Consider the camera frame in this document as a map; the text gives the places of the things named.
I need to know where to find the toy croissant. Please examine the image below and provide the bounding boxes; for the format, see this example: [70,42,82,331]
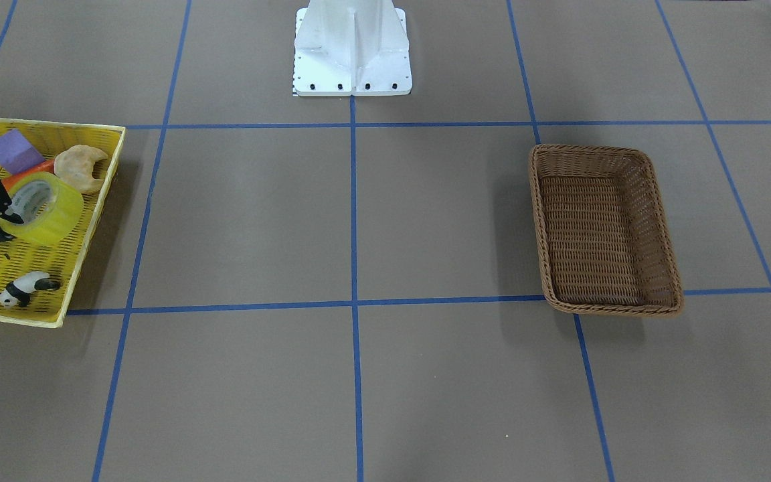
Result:
[53,145,109,194]

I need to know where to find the panda figurine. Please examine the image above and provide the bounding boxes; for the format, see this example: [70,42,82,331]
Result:
[0,270,61,309]

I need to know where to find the yellow tape roll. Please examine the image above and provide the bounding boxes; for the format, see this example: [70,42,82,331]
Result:
[0,173,84,245]

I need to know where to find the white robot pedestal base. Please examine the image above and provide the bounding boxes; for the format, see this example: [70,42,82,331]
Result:
[292,1,413,97]

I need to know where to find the yellow plastic basket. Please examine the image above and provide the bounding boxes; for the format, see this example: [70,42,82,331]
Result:
[0,118,126,327]

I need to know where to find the purple sponge block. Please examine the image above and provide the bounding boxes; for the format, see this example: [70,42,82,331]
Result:
[0,129,46,176]

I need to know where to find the brown wicker basket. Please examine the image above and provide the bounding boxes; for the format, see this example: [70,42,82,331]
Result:
[527,144,685,317]

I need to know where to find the orange toy carrot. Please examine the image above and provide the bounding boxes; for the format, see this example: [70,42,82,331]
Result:
[2,159,54,191]

